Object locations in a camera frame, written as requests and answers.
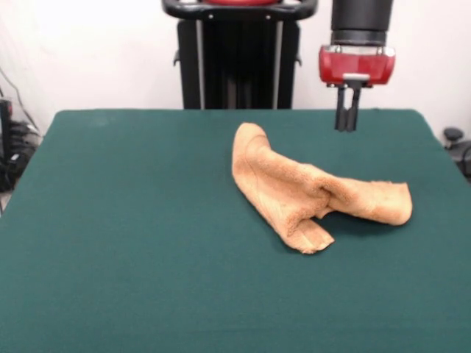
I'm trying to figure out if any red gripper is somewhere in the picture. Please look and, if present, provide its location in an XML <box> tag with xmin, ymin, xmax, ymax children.
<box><xmin>318</xmin><ymin>43</ymin><xmax>397</xmax><ymax>132</ymax></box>

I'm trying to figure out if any tan terry towel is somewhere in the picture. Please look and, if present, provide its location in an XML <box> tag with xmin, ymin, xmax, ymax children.
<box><xmin>230</xmin><ymin>121</ymin><xmax>414</xmax><ymax>254</ymax></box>

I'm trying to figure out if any dark green table cloth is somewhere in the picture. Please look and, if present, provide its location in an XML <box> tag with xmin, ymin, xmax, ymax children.
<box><xmin>0</xmin><ymin>108</ymin><xmax>471</xmax><ymax>353</ymax></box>

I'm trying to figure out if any black electronics box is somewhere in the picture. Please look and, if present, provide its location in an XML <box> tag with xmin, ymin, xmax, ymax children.
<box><xmin>0</xmin><ymin>97</ymin><xmax>42</xmax><ymax>193</ymax></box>

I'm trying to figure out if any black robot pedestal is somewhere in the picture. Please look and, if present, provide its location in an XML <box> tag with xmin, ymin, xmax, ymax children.
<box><xmin>160</xmin><ymin>0</ymin><xmax>318</xmax><ymax>110</ymax></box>

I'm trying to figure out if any grey cable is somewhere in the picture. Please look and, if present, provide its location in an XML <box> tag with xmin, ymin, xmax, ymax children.
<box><xmin>0</xmin><ymin>65</ymin><xmax>40</xmax><ymax>134</ymax></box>

